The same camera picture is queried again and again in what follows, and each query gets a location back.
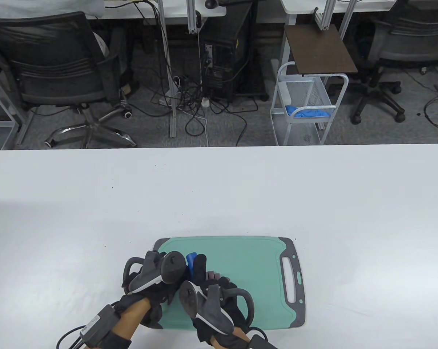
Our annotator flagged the person's right hand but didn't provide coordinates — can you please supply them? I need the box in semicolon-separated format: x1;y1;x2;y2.
181;254;256;345

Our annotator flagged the person's left hand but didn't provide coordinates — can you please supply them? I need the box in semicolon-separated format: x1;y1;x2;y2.
122;250;190;329

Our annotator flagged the grey tracking controller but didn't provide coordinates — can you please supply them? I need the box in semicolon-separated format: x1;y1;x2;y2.
122;251;188;294
179;280;256;335

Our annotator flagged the person's right forearm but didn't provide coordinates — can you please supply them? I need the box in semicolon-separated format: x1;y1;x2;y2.
209;325;250;348

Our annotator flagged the person's left forearm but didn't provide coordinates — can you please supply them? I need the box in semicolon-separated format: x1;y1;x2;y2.
108;300;150;349

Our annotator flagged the green cutting board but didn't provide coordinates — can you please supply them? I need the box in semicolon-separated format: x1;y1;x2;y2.
147;237;306;330

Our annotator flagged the blue cloth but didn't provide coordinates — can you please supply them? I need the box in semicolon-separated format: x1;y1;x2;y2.
285;105;332;119

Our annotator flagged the black computer tower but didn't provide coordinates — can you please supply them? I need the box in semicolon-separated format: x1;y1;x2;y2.
201;4;268;102

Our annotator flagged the black mesh office chair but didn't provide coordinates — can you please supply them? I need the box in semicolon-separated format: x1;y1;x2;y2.
0;11;137;149

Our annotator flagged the dark brown board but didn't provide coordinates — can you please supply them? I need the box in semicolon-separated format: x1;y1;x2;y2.
284;24;358;75

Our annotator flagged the white desk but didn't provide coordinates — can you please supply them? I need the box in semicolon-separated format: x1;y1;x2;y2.
84;0;227;139
280;0;397;88

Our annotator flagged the grey mesh office chair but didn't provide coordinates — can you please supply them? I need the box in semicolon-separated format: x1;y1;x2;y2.
351;0;438;125

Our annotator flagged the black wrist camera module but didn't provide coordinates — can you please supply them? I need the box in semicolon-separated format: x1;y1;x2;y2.
248;334;279;349
77;305;122;348

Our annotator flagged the black wrist module cable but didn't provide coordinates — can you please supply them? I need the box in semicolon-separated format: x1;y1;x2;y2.
56;324;87;349

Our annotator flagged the white wire trolley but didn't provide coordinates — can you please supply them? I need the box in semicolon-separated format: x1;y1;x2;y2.
270;62;349;146

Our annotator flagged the white metal frame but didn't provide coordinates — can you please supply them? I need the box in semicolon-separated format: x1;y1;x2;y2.
0;60;34;149

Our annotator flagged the aluminium profile post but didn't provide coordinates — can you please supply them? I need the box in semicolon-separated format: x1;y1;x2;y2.
188;0;202;34
341;0;357;37
315;0;336;30

